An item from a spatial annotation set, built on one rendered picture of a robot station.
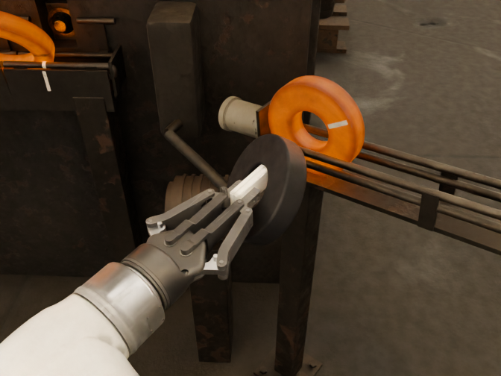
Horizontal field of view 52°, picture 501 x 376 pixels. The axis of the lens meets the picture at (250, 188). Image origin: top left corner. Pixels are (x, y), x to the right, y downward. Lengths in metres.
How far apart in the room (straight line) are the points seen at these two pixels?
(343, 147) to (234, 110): 0.20
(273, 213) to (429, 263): 1.01
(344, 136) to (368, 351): 0.74
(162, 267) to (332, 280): 0.97
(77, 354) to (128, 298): 0.07
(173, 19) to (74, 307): 0.54
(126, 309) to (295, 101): 0.40
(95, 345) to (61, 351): 0.03
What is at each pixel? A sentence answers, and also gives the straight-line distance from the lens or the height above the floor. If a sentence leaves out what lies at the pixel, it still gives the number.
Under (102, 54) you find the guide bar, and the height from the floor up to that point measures 0.70.
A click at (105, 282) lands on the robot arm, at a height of 0.73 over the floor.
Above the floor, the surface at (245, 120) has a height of 0.68.
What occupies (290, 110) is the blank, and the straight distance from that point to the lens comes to 0.78.
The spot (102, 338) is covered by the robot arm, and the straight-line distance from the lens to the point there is 0.53.
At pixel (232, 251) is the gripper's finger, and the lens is 0.60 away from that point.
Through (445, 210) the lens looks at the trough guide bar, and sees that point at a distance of 0.71.
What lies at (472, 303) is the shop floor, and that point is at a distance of 1.54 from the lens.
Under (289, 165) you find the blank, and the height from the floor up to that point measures 0.74.
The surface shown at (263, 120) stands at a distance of 0.81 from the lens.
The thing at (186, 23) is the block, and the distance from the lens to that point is 0.90.
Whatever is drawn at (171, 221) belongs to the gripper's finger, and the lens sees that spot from 0.64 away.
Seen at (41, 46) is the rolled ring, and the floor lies 0.76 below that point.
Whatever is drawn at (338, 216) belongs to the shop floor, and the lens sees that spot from 1.67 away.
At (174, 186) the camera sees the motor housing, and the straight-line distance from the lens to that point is 0.95.
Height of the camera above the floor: 1.14
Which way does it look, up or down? 40 degrees down
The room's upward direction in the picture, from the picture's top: straight up
